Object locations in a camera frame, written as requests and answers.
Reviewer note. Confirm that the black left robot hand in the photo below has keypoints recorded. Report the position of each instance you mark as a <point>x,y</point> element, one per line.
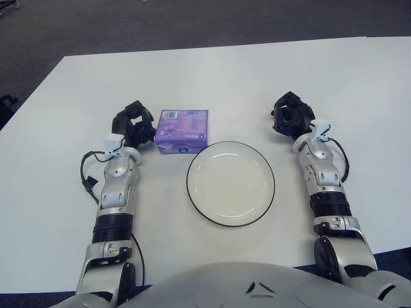
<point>128,122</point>

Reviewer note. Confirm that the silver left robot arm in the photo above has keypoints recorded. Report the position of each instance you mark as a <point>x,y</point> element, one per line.
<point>115,192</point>

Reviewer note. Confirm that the black chair base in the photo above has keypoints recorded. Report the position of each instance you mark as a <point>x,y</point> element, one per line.
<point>6,100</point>

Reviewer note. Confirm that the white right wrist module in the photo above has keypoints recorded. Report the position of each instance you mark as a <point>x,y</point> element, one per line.
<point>320,126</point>

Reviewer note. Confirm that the grey robot torso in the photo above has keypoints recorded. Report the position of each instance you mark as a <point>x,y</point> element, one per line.
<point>224,288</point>

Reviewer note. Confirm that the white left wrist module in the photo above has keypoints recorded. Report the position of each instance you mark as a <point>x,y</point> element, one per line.
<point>114,142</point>

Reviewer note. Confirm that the purple tissue paper pack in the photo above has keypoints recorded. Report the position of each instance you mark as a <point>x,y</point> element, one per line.
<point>183,128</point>

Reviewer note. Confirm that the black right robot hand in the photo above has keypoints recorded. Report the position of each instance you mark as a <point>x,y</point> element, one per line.
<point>298,118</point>

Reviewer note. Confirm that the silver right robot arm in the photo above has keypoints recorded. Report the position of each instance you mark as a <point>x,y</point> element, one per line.
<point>324,179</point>

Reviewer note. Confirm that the white plate with black rim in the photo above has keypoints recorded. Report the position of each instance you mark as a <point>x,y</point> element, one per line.
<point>231,186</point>

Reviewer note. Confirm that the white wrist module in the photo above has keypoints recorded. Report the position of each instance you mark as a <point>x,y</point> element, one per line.
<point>114,142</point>
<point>320,126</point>

